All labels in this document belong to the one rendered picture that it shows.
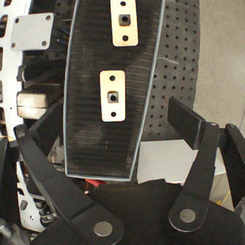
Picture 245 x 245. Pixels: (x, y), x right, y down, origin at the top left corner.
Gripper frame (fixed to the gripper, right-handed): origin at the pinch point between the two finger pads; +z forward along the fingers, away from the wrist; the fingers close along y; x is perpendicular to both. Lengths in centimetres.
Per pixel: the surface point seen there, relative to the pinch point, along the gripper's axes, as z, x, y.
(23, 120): 24.7, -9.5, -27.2
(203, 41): 125, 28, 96
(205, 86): 125, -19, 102
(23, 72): 14.3, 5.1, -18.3
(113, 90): 8.6, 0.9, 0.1
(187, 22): 55, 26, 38
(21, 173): 25, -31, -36
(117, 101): 7.7, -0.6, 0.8
